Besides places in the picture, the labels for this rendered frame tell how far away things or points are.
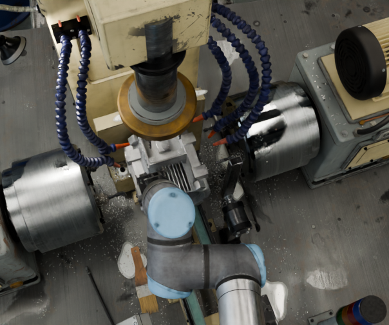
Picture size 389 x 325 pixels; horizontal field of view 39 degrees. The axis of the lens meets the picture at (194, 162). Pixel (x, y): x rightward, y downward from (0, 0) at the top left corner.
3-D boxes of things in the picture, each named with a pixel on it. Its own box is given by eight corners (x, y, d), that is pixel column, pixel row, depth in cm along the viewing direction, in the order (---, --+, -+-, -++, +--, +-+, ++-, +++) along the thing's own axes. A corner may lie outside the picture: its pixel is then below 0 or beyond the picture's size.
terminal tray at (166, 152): (136, 136, 150) (134, 124, 143) (173, 125, 151) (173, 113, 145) (149, 175, 146) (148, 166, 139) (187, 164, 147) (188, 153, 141)
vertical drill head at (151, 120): (113, 107, 140) (85, -25, 95) (181, 87, 143) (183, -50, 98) (135, 169, 134) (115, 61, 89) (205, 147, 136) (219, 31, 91)
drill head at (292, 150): (192, 129, 168) (194, 89, 145) (313, 91, 175) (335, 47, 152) (221, 204, 160) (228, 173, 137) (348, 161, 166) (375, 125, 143)
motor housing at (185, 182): (125, 162, 163) (120, 135, 146) (186, 143, 166) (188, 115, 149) (145, 224, 156) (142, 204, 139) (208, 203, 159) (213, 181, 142)
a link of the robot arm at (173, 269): (204, 302, 109) (205, 240, 108) (145, 302, 108) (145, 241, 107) (201, 285, 118) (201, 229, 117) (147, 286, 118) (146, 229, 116)
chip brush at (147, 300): (126, 249, 166) (125, 249, 165) (142, 245, 166) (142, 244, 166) (143, 317, 159) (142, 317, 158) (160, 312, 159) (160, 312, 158)
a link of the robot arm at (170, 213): (149, 243, 105) (149, 191, 104) (142, 227, 118) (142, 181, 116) (198, 240, 107) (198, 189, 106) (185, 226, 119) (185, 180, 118)
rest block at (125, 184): (112, 178, 174) (107, 164, 163) (133, 171, 175) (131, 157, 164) (118, 195, 172) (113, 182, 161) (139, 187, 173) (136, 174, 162)
